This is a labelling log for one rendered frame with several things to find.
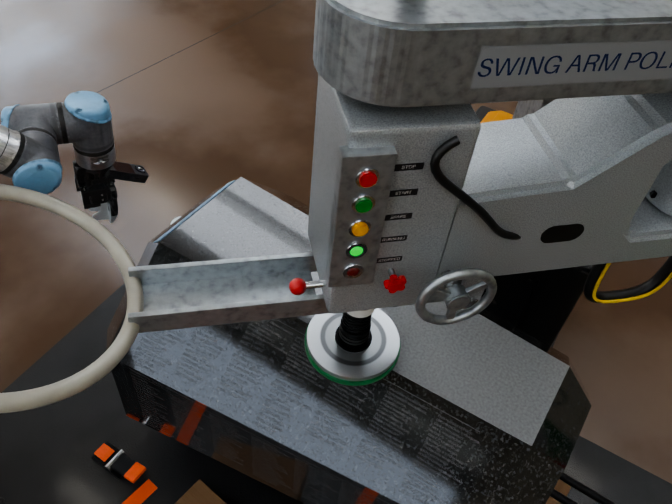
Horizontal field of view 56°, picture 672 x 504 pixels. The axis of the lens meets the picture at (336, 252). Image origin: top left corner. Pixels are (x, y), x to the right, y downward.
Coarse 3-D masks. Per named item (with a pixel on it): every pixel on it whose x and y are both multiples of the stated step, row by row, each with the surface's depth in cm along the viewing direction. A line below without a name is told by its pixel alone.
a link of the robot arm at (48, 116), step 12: (12, 108) 133; (24, 108) 134; (36, 108) 135; (48, 108) 135; (60, 108) 136; (12, 120) 132; (24, 120) 132; (36, 120) 132; (48, 120) 135; (60, 120) 135; (60, 132) 136
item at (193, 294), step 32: (288, 256) 127; (160, 288) 123; (192, 288) 124; (224, 288) 125; (256, 288) 126; (288, 288) 127; (128, 320) 113; (160, 320) 115; (192, 320) 117; (224, 320) 119; (256, 320) 121
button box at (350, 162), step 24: (360, 168) 89; (384, 168) 90; (336, 192) 93; (360, 192) 92; (384, 192) 93; (336, 216) 95; (360, 216) 96; (384, 216) 97; (336, 240) 99; (360, 240) 100; (336, 264) 103; (360, 264) 104
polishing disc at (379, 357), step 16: (320, 320) 146; (336, 320) 146; (384, 320) 147; (320, 336) 143; (384, 336) 144; (320, 352) 140; (336, 352) 140; (368, 352) 141; (384, 352) 141; (336, 368) 138; (352, 368) 138; (368, 368) 138; (384, 368) 138
